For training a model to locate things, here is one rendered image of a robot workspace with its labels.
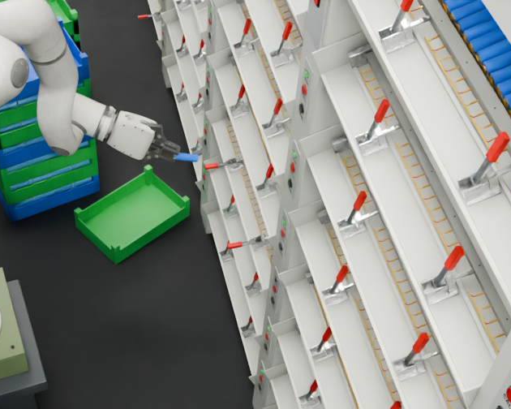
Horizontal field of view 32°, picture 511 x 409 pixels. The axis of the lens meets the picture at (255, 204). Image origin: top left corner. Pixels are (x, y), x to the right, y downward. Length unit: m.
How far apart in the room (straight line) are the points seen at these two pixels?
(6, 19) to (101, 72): 1.54
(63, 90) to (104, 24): 1.55
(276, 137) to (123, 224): 1.07
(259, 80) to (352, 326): 0.66
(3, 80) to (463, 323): 0.98
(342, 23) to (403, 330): 0.47
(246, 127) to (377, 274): 0.84
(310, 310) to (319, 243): 0.19
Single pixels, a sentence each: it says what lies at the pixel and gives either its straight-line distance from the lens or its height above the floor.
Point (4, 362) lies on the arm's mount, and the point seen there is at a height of 0.35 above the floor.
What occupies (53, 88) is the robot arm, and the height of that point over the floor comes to 0.83.
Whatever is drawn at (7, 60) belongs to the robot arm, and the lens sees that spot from 1.72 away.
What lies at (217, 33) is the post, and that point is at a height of 0.79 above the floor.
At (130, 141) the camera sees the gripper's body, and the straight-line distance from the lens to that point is 2.17.
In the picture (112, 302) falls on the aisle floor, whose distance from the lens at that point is 2.64.
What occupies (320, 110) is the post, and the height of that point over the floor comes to 1.17.
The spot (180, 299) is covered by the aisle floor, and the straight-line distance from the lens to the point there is 2.64.
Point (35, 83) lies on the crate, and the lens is 2.52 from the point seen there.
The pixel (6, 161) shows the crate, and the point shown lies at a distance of 2.67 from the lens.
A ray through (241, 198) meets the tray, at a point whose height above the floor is 0.49.
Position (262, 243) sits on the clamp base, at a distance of 2.13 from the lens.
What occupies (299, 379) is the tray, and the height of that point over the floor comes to 0.49.
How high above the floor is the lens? 2.16
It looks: 49 degrees down
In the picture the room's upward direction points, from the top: 6 degrees clockwise
